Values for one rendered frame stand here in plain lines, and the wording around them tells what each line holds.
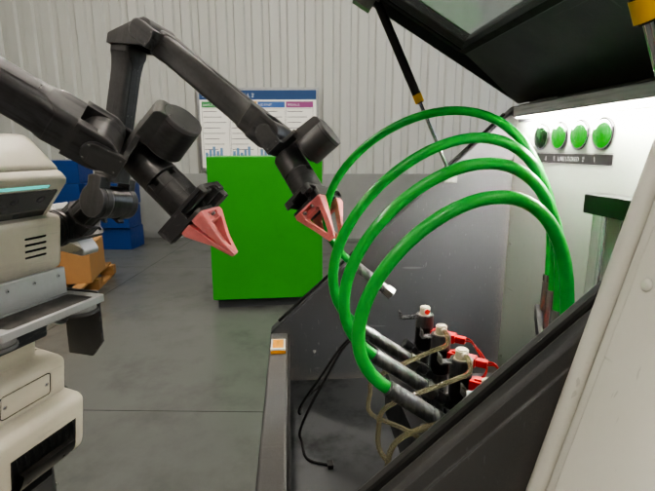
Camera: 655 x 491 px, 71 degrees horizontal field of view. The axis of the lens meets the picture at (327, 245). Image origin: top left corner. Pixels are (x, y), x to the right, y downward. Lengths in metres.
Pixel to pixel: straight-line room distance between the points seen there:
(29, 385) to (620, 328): 1.10
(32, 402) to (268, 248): 2.97
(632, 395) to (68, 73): 8.08
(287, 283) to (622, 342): 3.77
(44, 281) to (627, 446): 1.05
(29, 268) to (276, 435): 0.67
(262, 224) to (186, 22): 4.32
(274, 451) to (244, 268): 3.40
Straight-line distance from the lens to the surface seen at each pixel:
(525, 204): 0.50
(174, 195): 0.70
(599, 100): 0.82
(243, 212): 3.95
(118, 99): 1.18
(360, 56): 7.24
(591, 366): 0.42
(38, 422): 1.21
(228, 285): 4.09
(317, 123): 0.88
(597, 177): 0.86
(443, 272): 1.09
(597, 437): 0.40
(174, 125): 0.67
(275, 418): 0.77
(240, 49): 7.38
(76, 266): 4.82
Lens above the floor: 1.36
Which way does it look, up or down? 12 degrees down
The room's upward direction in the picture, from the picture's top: straight up
